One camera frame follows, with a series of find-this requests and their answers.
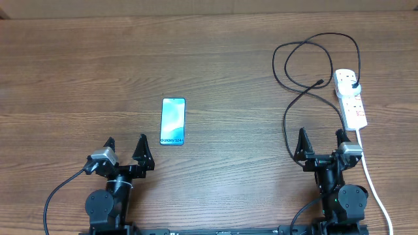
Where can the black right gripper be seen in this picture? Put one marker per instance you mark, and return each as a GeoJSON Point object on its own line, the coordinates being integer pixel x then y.
{"type": "Point", "coordinates": [315, 160]}

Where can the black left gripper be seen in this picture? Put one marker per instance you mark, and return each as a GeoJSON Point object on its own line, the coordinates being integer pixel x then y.
{"type": "Point", "coordinates": [144, 164]}

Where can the blue Samsung Galaxy smartphone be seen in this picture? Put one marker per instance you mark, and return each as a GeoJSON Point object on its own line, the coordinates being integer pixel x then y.
{"type": "Point", "coordinates": [172, 122]}

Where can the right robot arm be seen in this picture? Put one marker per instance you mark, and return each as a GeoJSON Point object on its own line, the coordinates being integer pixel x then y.
{"type": "Point", "coordinates": [343, 204]}

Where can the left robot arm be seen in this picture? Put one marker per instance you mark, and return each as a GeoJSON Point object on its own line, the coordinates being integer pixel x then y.
{"type": "Point", "coordinates": [108, 208]}

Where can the white charger adapter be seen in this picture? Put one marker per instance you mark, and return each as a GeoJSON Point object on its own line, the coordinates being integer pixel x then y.
{"type": "Point", "coordinates": [347, 89]}

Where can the white power strip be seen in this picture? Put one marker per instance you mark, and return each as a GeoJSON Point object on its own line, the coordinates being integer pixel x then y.
{"type": "Point", "coordinates": [352, 107]}

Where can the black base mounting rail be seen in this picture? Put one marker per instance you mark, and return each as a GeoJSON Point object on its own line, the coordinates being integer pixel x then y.
{"type": "Point", "coordinates": [281, 230]}

